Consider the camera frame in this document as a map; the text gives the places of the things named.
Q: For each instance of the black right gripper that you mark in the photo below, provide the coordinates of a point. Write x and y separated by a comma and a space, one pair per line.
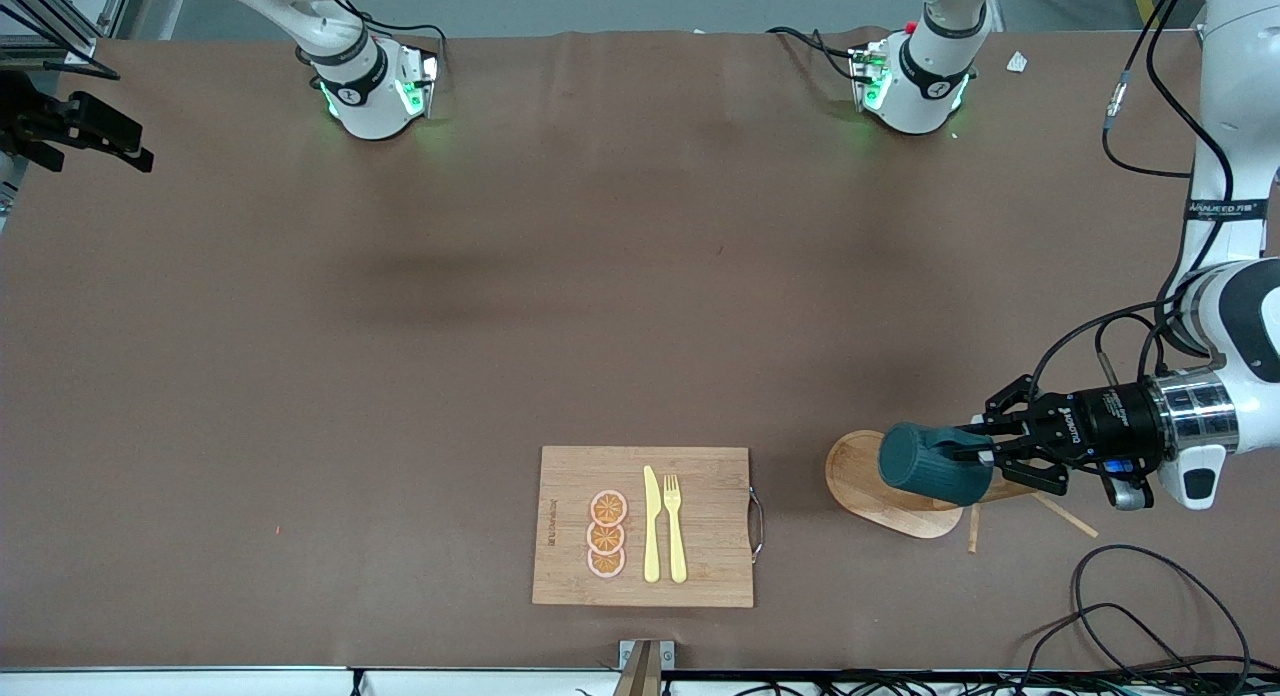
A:
40, 118

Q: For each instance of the bamboo cutting board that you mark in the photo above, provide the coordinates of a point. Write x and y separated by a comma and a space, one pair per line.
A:
712, 536

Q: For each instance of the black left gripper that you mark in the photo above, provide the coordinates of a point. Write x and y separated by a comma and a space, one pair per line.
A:
1112, 414

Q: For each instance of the metal mounting bracket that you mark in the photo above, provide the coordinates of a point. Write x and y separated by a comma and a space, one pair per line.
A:
630, 654

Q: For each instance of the aluminium frame post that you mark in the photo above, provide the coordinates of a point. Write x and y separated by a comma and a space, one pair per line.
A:
80, 48

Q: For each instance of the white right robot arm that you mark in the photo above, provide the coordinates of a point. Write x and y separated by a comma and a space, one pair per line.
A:
365, 91

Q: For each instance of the orange slice toy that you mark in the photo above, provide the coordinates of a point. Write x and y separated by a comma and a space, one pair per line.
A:
608, 507

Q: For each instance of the white paper scrap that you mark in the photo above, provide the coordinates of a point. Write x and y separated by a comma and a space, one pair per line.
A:
1017, 62

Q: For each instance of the wooden cup rack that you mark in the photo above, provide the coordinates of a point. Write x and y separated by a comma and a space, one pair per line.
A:
850, 476

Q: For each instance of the yellow plastic knife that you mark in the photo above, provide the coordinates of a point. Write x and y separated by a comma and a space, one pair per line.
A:
651, 526

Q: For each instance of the teal cup with yellow inside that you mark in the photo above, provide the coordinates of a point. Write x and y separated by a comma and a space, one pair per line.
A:
925, 466

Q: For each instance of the yellow plastic fork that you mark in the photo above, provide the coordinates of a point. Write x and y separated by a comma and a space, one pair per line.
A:
677, 541

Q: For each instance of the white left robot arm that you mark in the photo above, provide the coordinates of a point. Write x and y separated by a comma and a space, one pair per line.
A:
1240, 96

